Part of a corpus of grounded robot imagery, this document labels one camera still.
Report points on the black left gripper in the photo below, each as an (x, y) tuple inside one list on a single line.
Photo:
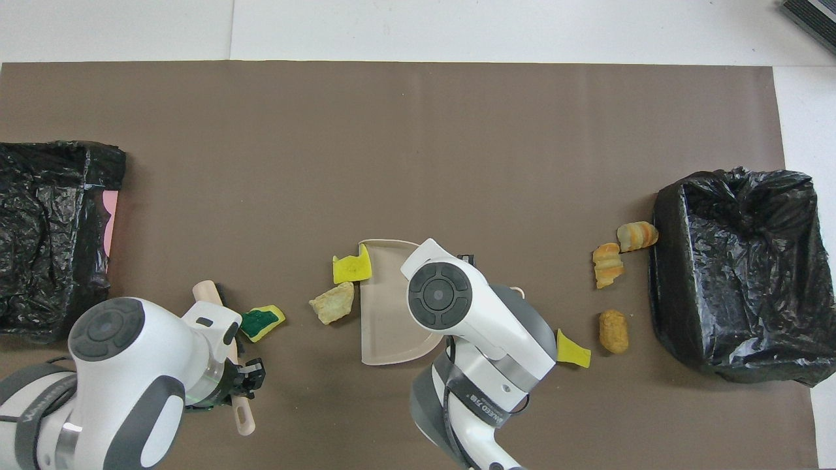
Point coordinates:
[(219, 395)]

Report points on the beige hand brush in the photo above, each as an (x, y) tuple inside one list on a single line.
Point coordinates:
[(245, 421)]

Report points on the green and yellow sponge piece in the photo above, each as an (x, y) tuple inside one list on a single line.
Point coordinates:
[(261, 321)]

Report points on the beige plastic dustpan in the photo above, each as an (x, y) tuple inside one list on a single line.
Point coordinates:
[(385, 313)]

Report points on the beige foam chunk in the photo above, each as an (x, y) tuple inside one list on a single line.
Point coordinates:
[(333, 305)]

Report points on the notched yellow sponge piece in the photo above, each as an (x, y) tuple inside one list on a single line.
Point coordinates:
[(349, 269)]

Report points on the orange croissant toy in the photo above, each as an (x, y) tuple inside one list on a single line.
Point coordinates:
[(607, 264)]

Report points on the striped beige croissant toy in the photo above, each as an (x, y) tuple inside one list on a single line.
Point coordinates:
[(637, 236)]

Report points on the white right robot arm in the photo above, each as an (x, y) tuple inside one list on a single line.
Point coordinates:
[(496, 326)]

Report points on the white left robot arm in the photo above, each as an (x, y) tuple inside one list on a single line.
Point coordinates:
[(130, 365)]

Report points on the black bagged pink bin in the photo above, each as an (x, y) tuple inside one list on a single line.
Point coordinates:
[(39, 196)]

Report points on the yellow sponge wedge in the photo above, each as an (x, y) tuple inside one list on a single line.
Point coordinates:
[(575, 354)]

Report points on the brown table mat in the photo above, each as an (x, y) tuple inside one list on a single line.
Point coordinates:
[(457, 104)]

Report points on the brown bread nugget toy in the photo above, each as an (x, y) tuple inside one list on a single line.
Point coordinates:
[(614, 331)]

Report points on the grey ribbed device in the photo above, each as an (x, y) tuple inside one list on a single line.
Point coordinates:
[(816, 16)]

